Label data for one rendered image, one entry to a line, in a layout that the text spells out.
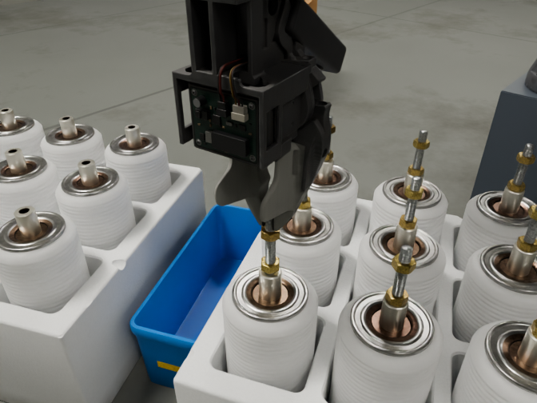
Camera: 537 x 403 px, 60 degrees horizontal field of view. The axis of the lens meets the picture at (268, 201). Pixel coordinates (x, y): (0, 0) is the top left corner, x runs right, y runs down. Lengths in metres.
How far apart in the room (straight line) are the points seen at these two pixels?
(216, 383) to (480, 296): 0.29
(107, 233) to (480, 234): 0.49
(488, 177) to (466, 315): 0.45
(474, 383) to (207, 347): 0.26
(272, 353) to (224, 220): 0.42
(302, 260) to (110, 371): 0.31
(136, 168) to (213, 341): 0.32
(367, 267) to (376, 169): 0.70
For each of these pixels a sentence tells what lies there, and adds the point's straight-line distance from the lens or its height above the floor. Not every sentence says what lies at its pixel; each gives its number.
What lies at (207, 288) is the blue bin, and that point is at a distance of 0.84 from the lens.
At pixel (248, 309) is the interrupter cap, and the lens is 0.45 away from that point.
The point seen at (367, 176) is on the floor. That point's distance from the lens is 1.17.
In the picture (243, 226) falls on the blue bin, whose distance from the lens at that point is 0.84.
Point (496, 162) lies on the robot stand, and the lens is 0.95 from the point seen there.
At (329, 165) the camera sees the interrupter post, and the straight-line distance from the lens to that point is 0.63.
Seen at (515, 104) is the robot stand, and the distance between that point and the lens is 0.91.
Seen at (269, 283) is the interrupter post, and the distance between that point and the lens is 0.45.
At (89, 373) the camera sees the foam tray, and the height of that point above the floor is 0.09.
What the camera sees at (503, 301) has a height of 0.24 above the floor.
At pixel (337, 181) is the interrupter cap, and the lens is 0.64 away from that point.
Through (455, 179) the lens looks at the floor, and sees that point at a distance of 1.22.
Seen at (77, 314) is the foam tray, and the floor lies 0.18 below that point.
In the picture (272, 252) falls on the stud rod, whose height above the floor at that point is 0.31.
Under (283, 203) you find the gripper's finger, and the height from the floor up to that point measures 0.38.
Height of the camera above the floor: 0.58
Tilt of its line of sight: 34 degrees down
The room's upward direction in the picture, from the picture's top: straight up
